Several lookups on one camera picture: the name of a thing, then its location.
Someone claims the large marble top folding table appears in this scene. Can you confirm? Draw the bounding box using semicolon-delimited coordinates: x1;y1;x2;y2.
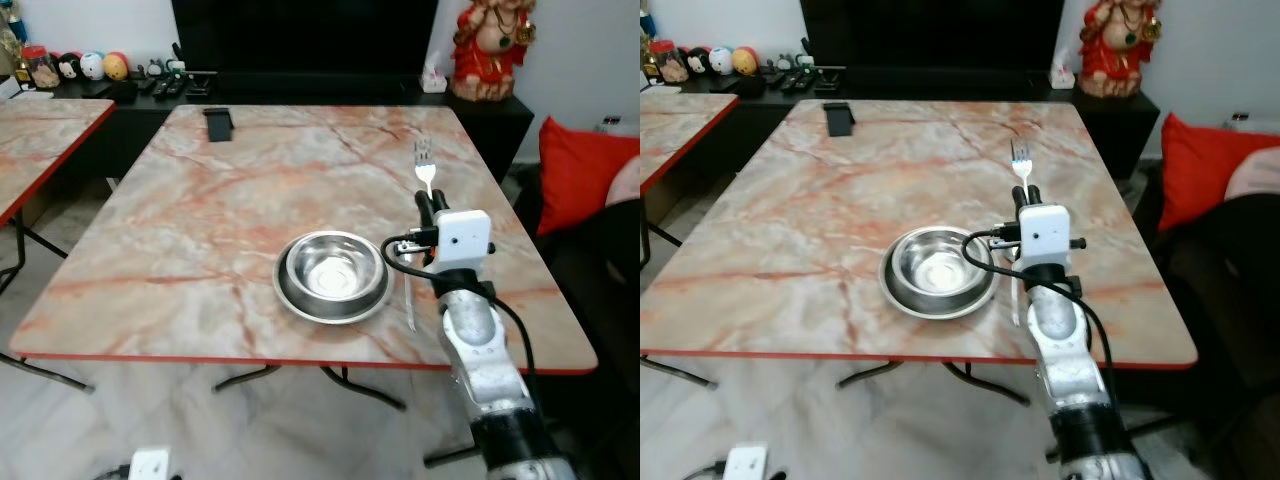
640;97;1199;463
0;102;601;469

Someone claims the red cushion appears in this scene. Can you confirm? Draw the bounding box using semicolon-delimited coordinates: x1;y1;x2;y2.
536;116;641;237
1157;112;1280;233

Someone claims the black sofa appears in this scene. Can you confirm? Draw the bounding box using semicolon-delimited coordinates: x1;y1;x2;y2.
1138;180;1280;480
528;196;641;480

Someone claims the black television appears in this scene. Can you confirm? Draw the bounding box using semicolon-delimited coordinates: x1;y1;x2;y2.
171;0;441;78
800;0;1068;73

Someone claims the golden ornament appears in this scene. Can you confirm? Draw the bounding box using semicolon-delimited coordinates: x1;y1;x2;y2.
640;5;662;77
0;8;27;77

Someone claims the red and gold statue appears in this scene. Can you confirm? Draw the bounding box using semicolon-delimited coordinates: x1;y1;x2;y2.
1077;0;1165;100
449;0;538;102

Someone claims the black television cabinet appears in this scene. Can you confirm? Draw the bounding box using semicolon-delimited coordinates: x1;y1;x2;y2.
640;66;1163;183
0;72;536;186

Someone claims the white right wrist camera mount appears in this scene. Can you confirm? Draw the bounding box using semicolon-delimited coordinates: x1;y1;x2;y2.
1017;204;1079;269
432;209;495;273

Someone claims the black phone stand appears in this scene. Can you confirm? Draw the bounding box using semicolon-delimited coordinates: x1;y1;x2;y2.
202;106;236;143
822;101;857;138

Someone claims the marble top side table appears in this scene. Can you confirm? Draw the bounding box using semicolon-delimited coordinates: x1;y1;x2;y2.
0;97;117;299
640;92;742;271

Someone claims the steel fork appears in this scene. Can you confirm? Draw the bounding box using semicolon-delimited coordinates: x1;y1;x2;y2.
1010;139;1034;193
414;139;439;199

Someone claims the red lidded jar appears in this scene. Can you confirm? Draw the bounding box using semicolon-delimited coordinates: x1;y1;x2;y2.
649;39;690;85
21;44;60;92

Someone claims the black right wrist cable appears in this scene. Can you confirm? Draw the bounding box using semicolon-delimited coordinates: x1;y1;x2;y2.
379;230;541;401
961;226;1119;401

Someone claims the steel bowl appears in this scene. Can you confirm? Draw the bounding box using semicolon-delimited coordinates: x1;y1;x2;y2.
283;232;390;306
889;226;993;297

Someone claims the pink clothed person part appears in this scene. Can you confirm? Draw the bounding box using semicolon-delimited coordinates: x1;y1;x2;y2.
604;154;641;208
1224;144;1280;203

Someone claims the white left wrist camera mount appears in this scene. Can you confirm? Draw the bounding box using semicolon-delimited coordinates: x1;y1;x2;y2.
127;446;174;480
723;442;770;480

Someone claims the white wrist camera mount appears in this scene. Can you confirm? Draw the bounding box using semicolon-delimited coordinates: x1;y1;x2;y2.
1017;204;1079;269
127;446;174;480
723;442;770;480
432;209;495;273

